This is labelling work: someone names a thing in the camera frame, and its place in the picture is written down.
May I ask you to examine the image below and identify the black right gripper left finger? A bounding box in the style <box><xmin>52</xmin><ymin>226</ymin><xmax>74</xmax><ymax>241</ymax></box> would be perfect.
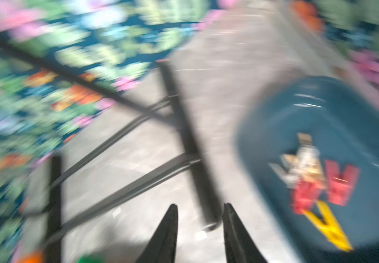
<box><xmin>136</xmin><ymin>204</ymin><xmax>178</xmax><ymax>263</ymax></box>

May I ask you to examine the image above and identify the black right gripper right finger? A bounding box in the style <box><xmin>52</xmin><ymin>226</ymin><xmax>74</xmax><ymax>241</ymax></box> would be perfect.
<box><xmin>222</xmin><ymin>203</ymin><xmax>267</xmax><ymax>263</ymax></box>

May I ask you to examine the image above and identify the pink clothespin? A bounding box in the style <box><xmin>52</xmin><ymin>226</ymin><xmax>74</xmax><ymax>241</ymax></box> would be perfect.
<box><xmin>291</xmin><ymin>180</ymin><xmax>323</xmax><ymax>214</ymax></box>

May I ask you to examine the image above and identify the white clothespin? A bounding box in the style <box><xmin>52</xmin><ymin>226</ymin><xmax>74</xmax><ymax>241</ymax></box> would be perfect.
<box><xmin>268</xmin><ymin>163</ymin><xmax>298</xmax><ymax>188</ymax></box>

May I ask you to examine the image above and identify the yellow clothespin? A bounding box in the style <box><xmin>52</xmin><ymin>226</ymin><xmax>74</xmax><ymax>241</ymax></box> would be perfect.
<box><xmin>302</xmin><ymin>201</ymin><xmax>354</xmax><ymax>252</ymax></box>

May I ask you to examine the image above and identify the beige clothespin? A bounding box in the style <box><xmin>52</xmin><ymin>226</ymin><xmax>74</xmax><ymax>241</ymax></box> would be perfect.
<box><xmin>280</xmin><ymin>133</ymin><xmax>326</xmax><ymax>189</ymax></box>

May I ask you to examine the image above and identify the red clothespin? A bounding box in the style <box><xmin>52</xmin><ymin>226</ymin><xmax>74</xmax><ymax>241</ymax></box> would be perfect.
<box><xmin>325</xmin><ymin>160</ymin><xmax>360</xmax><ymax>207</ymax></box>

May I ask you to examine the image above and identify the black clothes rack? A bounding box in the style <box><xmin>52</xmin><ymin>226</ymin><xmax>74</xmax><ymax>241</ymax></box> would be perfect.
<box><xmin>0</xmin><ymin>40</ymin><xmax>222</xmax><ymax>263</ymax></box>

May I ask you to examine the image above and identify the plush doll toy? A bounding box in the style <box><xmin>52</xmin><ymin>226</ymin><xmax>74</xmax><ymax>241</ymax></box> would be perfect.
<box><xmin>15</xmin><ymin>252</ymin><xmax>44</xmax><ymax>263</ymax></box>

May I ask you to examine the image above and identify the dark teal plastic bin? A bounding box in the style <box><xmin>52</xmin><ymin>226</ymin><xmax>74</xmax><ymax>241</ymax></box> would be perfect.
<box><xmin>236</xmin><ymin>77</ymin><xmax>379</xmax><ymax>263</ymax></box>

